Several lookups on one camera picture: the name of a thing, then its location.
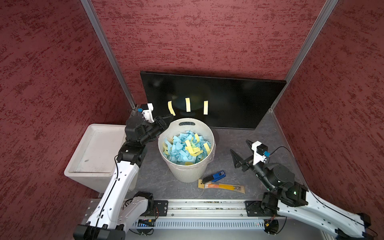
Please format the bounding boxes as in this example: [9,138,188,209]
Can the left aluminium frame post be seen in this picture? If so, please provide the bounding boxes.
[81,0,137,109]

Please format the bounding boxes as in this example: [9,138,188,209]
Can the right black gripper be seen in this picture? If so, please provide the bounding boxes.
[229,148,275,191]

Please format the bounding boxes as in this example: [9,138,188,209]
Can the white styrofoam box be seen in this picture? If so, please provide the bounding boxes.
[64,124,126,193]

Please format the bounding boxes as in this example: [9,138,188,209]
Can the blue and black stapler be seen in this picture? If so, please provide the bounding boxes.
[202,171,226,184]

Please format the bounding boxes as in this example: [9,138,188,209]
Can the aluminium frame post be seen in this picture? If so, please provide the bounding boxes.
[81,0,137,109]
[269,0,339,113]

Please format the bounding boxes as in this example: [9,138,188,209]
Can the yellow sticky note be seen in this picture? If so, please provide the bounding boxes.
[185,98,191,113]
[203,101,209,115]
[168,101,176,116]

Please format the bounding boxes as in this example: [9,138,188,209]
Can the pile of paper strips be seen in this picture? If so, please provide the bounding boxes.
[160,131,213,166]

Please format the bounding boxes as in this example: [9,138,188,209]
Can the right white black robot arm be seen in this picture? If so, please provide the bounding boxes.
[230,140,374,240]

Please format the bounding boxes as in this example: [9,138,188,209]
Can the right aluminium frame post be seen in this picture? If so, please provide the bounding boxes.
[269,0,339,113]

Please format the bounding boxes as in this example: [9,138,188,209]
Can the black computer monitor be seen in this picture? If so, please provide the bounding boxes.
[140,71,286,129]

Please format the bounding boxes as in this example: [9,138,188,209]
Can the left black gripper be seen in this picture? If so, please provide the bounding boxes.
[139,114,174,145]

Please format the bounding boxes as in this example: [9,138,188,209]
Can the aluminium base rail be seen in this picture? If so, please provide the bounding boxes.
[83,198,304,220]

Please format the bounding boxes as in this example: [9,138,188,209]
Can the white waste basket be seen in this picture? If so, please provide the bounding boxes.
[158,118,216,183]

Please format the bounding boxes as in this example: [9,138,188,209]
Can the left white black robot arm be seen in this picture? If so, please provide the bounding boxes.
[73,114,174,240]

